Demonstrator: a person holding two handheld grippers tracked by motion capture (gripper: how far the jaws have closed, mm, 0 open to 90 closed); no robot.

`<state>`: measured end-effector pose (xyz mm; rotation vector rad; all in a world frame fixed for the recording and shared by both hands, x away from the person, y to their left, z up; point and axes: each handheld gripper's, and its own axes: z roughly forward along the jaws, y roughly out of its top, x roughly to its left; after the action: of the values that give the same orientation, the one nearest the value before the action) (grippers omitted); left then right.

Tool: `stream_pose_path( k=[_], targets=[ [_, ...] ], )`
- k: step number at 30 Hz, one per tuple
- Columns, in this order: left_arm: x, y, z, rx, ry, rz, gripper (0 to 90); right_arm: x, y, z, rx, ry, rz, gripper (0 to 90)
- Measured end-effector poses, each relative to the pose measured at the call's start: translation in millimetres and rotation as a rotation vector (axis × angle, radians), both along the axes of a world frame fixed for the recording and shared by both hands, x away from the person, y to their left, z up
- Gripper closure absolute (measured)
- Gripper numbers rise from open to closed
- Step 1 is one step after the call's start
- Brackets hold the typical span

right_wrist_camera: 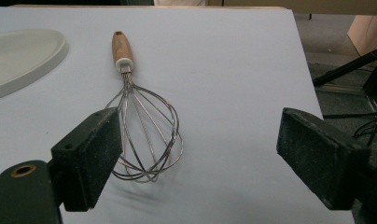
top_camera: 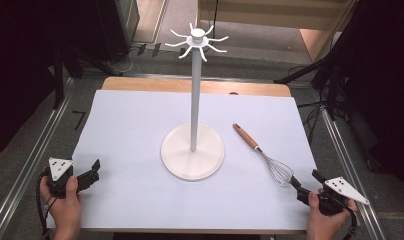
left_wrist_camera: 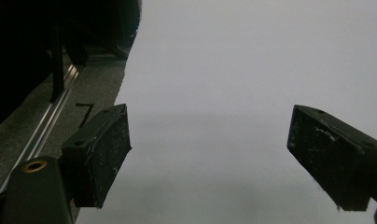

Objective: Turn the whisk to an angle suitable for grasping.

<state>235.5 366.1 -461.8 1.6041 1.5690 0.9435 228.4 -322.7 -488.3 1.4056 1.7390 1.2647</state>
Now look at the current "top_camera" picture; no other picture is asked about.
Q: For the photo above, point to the white paper sheet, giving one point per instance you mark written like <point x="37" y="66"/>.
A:
<point x="123" y="133"/>

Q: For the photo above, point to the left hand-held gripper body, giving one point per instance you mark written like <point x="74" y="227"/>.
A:
<point x="58" y="166"/>

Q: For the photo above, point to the person's left hand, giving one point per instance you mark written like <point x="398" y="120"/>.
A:
<point x="63" y="210"/>

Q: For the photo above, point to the person's right hand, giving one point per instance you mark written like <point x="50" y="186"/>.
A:
<point x="325" y="225"/>

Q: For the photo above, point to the wooden table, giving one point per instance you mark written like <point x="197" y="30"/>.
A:
<point x="140" y="85"/>

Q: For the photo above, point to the dark curtain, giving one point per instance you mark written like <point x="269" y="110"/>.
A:
<point x="20" y="66"/>
<point x="386" y="83"/>

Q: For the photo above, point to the metal floor rail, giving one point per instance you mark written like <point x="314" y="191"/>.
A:
<point x="33" y="156"/>
<point x="351" y="173"/>

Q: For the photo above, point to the black metal stand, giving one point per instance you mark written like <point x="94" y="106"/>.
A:
<point x="323" y="70"/>
<point x="58" y="76"/>

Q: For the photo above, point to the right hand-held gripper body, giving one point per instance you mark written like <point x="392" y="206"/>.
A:
<point x="343" y="190"/>

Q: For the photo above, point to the light wooden cabinet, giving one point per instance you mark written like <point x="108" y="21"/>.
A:
<point x="273" y="16"/>

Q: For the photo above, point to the white hook rack stand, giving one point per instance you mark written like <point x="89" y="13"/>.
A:
<point x="192" y="156"/>

